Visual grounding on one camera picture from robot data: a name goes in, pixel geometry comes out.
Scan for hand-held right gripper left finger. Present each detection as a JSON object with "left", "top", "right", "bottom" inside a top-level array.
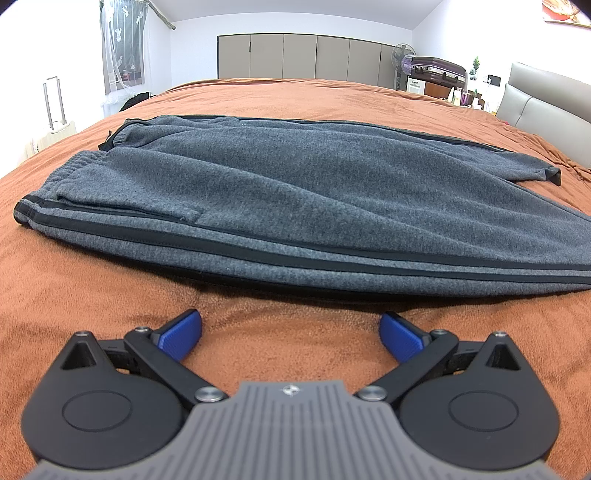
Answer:
[{"left": 58, "top": 309, "right": 230, "bottom": 407}]

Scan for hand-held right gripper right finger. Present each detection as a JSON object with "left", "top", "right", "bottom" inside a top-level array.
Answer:
[{"left": 355, "top": 311, "right": 532, "bottom": 404}]

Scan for grey pants with black stripes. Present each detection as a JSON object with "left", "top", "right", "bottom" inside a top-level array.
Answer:
[{"left": 13, "top": 114, "right": 591, "bottom": 298}]

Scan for black bag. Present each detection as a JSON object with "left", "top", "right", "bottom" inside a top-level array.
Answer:
[{"left": 119, "top": 91, "right": 156, "bottom": 112}]

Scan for white suitcase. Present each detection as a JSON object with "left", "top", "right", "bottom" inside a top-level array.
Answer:
[{"left": 31, "top": 74, "right": 77, "bottom": 154}]

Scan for brown wooden desk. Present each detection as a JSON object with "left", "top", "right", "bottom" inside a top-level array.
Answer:
[{"left": 424, "top": 82, "right": 486, "bottom": 110}]

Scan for orange bed blanket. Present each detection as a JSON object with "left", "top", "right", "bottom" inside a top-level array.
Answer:
[{"left": 0, "top": 78, "right": 591, "bottom": 462}]

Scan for grey sofa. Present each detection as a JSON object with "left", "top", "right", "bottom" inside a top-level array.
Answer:
[{"left": 496, "top": 62, "right": 591, "bottom": 156}]

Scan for standing fan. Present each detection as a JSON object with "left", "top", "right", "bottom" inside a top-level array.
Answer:
[{"left": 391, "top": 42, "right": 415, "bottom": 91}]

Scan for white lace curtain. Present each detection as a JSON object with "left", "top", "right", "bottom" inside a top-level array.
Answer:
[{"left": 98, "top": 0, "right": 147, "bottom": 120}]

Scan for grey wardrobe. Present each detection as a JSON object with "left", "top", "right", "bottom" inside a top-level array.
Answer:
[{"left": 217, "top": 33, "right": 400, "bottom": 88}]

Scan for curtain rod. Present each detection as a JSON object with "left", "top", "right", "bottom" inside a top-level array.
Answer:
[{"left": 139, "top": 0, "right": 179, "bottom": 32}]

